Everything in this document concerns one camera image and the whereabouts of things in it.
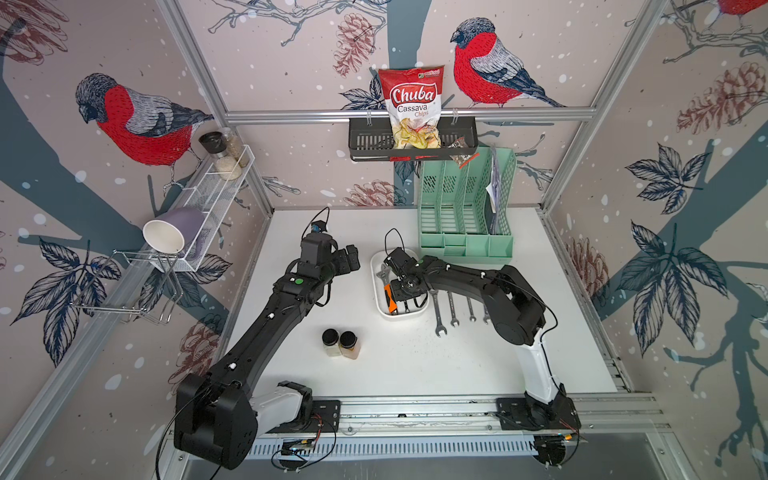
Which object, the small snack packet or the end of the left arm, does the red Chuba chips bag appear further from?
the end of the left arm

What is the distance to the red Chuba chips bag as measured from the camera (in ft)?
2.66

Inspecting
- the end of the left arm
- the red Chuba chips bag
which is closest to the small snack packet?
the red Chuba chips bag
